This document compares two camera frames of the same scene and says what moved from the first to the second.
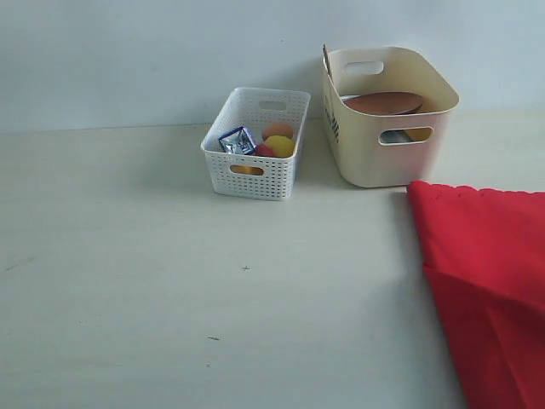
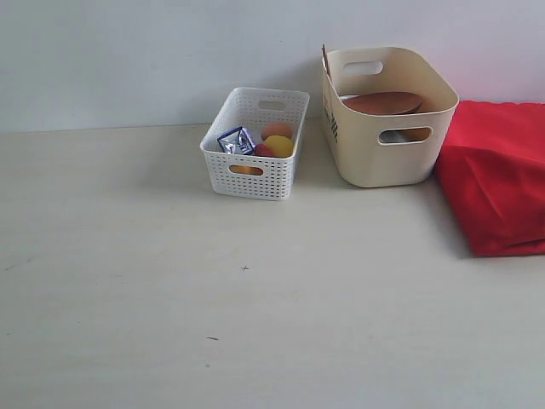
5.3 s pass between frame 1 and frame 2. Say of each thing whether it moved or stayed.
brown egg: stayed
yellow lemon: stayed
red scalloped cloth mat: moved
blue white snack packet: stayed
